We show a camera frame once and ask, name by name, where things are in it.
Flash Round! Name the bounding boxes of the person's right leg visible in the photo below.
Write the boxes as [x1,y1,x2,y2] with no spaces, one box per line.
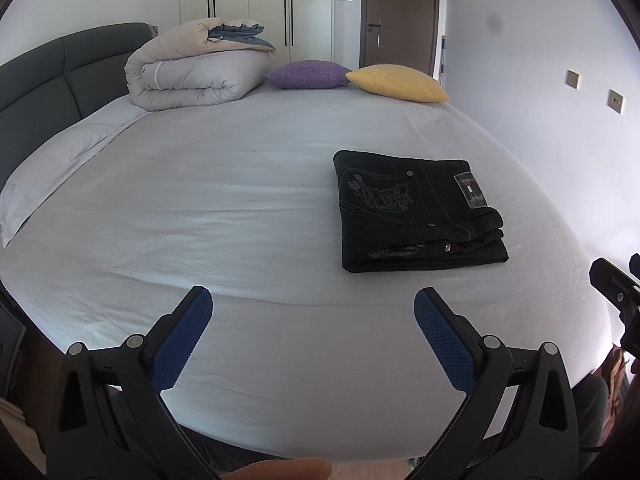
[570,372,614,466]

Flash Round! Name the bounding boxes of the folded beige duvet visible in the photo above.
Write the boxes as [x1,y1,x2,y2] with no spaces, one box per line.
[125,17,277,112]

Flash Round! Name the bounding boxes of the person's left hand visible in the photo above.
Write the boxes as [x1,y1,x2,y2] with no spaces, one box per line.
[220,457,332,480]

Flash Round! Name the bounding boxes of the purple pillow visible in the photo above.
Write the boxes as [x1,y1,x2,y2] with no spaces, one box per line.
[264,60,352,90]

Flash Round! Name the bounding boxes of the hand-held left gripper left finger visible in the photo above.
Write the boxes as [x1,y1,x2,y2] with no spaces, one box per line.
[45,286,221,480]

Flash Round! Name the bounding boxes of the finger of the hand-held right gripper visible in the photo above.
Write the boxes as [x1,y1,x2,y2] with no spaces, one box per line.
[589,256,640,312]
[620,307,640,362]

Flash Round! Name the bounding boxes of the grey padded headboard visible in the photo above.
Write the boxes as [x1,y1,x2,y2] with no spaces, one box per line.
[0,22,160,193]

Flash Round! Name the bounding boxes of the white flat pillow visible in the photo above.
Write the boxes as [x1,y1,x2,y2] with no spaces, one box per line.
[0,107,156,248]

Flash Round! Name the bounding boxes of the brown wooden door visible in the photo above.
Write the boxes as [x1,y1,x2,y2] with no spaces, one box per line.
[359,0,441,80]

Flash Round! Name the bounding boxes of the bed with white sheet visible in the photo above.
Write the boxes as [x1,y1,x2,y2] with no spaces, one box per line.
[0,80,616,461]

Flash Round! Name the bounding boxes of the yellow pillow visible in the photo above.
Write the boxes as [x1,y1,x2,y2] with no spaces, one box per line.
[345,64,450,103]

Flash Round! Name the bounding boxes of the dark denim pants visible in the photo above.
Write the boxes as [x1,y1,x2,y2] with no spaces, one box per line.
[333,149,510,274]

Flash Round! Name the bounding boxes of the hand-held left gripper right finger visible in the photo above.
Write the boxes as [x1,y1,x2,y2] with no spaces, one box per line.
[407,287,583,480]

